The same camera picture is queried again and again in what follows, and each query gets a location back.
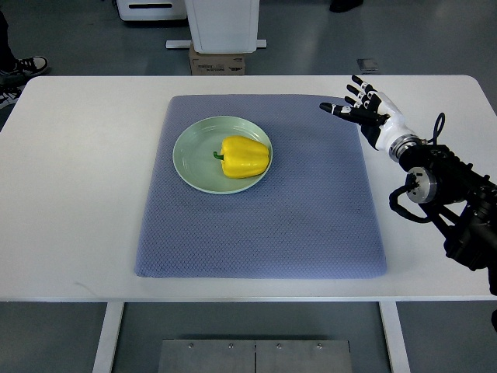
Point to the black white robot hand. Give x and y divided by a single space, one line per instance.
380 121

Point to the yellow bell pepper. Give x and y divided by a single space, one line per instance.
242 157

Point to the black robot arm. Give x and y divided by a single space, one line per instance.
441 189

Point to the grey floor outlet plate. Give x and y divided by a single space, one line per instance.
368 64

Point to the light green plate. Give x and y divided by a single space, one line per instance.
193 153

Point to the blue textured mat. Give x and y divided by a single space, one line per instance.
311 216

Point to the black shoe top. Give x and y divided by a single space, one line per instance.
341 6

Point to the cardboard box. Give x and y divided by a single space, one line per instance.
216 64

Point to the right white table leg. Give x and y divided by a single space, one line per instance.
397 353

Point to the white table leg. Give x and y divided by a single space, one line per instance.
109 335
397 353

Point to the white appliance with slot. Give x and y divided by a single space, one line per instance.
151 10

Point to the white table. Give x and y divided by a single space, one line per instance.
76 160

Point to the black white sneaker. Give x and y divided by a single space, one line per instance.
22 70

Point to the left white table leg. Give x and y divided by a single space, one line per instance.
109 335

